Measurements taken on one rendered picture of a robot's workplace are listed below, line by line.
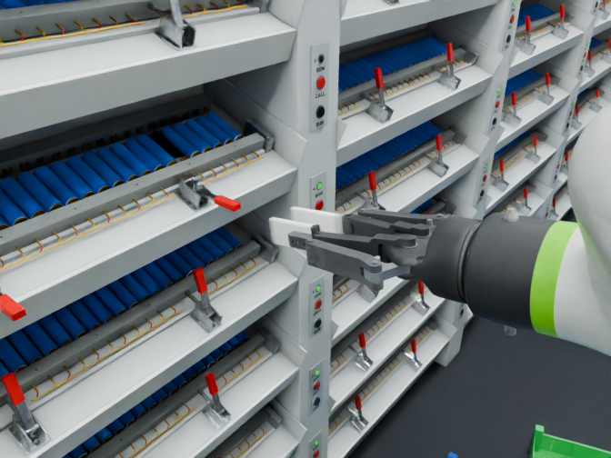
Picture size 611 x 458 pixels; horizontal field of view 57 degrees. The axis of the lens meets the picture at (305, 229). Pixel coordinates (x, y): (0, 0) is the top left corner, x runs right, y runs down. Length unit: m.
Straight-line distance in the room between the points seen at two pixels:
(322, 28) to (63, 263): 0.46
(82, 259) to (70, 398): 0.19
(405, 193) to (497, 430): 0.78
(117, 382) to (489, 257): 0.50
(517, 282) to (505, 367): 1.45
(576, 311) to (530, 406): 1.37
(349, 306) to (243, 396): 0.32
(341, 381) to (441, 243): 0.85
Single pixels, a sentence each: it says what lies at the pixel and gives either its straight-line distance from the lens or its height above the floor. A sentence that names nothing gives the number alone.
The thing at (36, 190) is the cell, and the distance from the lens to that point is 0.71.
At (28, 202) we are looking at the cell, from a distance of 0.69.
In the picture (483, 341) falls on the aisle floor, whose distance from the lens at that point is 1.98.
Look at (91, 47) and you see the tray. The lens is 0.64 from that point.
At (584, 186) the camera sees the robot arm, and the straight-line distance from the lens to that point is 0.35.
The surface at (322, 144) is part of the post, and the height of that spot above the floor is 0.92.
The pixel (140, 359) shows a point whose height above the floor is 0.71.
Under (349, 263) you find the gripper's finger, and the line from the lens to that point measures 0.52.
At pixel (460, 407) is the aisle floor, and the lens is 1.74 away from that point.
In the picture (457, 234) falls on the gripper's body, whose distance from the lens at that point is 0.49.
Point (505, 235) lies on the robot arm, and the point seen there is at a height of 1.01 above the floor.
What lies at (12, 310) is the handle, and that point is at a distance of 0.56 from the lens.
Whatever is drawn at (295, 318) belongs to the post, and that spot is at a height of 0.61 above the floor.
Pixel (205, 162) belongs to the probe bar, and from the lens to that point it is 0.77.
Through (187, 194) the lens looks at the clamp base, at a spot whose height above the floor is 0.92.
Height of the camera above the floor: 1.23
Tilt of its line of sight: 29 degrees down
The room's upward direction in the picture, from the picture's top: straight up
